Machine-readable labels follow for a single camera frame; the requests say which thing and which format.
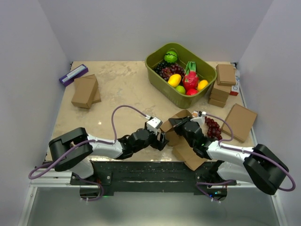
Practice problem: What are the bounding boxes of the brown cardboard box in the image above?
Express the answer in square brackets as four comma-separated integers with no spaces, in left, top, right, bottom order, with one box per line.
[160,120,206,171]

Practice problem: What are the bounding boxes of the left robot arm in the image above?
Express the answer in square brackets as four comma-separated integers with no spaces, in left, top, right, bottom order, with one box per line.
[48,122,169,185]

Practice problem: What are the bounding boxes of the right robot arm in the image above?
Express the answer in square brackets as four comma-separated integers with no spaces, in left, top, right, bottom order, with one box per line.
[169,112,296,195]

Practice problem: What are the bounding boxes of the bottom stacked cardboard box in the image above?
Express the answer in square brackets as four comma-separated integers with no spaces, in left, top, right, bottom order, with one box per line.
[208,98,226,108]

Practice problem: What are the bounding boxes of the stacked cardboard box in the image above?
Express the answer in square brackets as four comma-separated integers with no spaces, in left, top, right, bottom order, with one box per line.
[208,98,226,108]
[209,81,231,103]
[216,64,236,86]

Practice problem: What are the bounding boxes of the middle stacked cardboard box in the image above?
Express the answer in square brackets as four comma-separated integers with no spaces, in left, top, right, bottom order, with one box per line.
[209,81,231,103]

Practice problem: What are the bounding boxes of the large folded cardboard box right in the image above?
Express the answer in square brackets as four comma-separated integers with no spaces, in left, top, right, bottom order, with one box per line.
[225,104,257,143]

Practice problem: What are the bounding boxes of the red white small box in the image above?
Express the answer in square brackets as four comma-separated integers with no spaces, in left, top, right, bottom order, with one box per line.
[230,84,240,96]

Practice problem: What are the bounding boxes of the top stacked cardboard box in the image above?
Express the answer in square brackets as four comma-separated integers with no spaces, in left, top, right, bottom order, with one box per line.
[216,64,236,86]

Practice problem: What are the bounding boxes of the folded cardboard box upper left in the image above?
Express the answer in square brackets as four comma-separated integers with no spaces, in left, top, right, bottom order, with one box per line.
[71,77,98,109]

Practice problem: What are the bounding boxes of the purple flat box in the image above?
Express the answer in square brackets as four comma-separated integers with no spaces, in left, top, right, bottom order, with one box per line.
[59,64,88,87]

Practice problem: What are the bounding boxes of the dark red grape bunch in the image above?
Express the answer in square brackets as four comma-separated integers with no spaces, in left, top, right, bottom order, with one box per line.
[205,116,222,140]

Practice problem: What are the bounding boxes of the green lime toy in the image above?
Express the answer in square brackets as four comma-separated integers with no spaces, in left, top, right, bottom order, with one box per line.
[175,85,186,95]

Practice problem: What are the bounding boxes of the red dragon fruit toy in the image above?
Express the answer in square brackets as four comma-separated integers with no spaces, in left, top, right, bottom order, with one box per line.
[182,61,198,91]

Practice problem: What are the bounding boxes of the orange yellow fruit toy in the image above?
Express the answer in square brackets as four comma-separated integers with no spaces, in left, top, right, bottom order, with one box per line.
[197,80,208,92]

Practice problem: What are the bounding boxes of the yellow mango toy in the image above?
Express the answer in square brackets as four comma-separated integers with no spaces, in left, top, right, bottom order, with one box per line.
[167,74,182,88]

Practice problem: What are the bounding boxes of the green plastic bin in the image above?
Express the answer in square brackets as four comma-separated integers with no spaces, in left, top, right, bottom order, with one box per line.
[145,43,217,109]

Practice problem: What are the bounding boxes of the dark grapes in bin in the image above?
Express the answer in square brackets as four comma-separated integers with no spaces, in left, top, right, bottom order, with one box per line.
[153,61,184,81]

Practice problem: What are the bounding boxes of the green round fruit toy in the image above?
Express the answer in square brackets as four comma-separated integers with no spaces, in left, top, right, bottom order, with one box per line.
[164,50,178,63]

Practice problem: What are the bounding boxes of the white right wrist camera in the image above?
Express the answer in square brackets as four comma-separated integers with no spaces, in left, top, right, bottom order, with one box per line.
[191,111,206,126]

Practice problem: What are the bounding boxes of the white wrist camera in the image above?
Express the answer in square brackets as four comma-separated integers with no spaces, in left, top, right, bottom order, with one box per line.
[146,117,163,135]
[191,111,206,126]

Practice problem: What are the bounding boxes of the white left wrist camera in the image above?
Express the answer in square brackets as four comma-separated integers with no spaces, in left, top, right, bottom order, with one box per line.
[146,117,163,135]

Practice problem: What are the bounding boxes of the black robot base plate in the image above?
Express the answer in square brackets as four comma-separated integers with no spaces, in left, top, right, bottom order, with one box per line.
[70,161,227,198]

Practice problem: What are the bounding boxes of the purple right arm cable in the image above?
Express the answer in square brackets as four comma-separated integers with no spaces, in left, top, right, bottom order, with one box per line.
[205,113,296,191]

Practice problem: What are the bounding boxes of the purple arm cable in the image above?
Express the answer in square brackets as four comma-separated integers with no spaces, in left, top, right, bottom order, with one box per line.
[28,105,151,180]
[205,113,296,191]

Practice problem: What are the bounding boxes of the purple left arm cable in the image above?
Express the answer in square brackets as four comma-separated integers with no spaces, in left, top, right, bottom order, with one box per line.
[28,105,151,180]

